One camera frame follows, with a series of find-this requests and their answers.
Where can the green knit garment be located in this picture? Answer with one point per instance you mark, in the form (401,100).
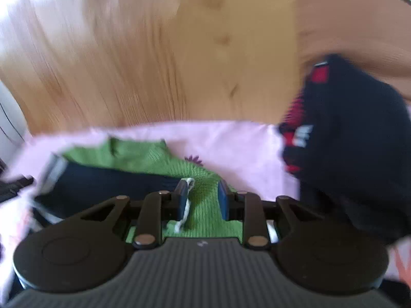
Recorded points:
(205,203)

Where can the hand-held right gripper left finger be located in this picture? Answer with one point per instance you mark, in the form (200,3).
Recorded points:
(183,200)

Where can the white furniture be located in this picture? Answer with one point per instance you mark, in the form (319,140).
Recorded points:
(8,118)

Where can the dark object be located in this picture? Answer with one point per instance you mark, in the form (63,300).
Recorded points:
(12,187)

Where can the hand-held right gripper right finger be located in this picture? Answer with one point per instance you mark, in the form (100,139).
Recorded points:
(223,202)

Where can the dark garment with red print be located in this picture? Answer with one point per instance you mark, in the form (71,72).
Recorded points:
(353,150)

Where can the pink floral bed sheet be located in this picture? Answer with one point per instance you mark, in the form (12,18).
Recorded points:
(240,154)

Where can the navy garment with grey band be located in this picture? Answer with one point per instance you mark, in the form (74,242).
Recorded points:
(112,181)

